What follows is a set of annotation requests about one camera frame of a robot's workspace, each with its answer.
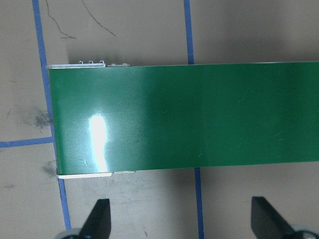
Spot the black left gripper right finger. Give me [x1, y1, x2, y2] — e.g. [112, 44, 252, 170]
[250, 197, 299, 239]

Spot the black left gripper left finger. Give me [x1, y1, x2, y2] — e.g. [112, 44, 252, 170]
[79, 199, 111, 239]

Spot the green conveyor belt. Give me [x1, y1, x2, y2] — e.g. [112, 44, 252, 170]
[49, 62, 319, 178]

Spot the thin black wire scrap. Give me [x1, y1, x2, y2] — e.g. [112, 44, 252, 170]
[45, 0, 116, 39]

